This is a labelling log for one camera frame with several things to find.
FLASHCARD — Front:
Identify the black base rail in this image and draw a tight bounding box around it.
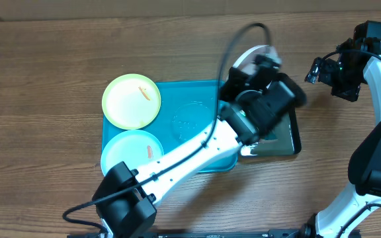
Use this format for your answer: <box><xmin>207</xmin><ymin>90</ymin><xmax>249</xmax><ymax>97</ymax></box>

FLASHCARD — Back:
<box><xmin>66</xmin><ymin>228</ymin><xmax>363</xmax><ymax>238</ymax></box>

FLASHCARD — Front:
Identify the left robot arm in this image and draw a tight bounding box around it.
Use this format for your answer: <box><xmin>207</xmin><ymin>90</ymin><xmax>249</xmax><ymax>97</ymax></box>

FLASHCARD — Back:
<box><xmin>92</xmin><ymin>54</ymin><xmax>306</xmax><ymax>237</ymax></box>

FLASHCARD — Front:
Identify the light blue plate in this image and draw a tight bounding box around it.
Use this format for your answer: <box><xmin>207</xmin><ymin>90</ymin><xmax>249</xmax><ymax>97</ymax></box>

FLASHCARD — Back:
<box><xmin>101</xmin><ymin>130</ymin><xmax>164</xmax><ymax>177</ymax></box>

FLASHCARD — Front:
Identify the black water tray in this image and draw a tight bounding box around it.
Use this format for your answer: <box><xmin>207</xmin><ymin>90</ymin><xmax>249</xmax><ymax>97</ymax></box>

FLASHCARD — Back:
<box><xmin>230</xmin><ymin>72</ymin><xmax>302</xmax><ymax>158</ymax></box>

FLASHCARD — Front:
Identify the teal plastic tray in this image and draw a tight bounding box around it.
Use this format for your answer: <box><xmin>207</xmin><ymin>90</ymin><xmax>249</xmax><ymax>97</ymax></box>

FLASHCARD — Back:
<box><xmin>101</xmin><ymin>79</ymin><xmax>239</xmax><ymax>176</ymax></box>

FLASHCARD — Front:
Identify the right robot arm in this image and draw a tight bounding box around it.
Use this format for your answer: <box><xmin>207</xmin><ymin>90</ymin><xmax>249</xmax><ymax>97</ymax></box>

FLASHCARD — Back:
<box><xmin>292</xmin><ymin>20</ymin><xmax>381</xmax><ymax>237</ymax></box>

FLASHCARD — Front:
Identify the yellow-green plate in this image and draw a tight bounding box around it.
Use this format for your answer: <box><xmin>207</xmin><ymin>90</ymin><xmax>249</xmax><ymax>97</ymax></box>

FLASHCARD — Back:
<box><xmin>102</xmin><ymin>73</ymin><xmax>161</xmax><ymax>130</ymax></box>

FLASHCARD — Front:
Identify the white pink plate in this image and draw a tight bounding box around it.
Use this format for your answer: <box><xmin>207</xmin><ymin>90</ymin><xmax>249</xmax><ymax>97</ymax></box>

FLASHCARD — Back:
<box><xmin>232</xmin><ymin>45</ymin><xmax>282</xmax><ymax>75</ymax></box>

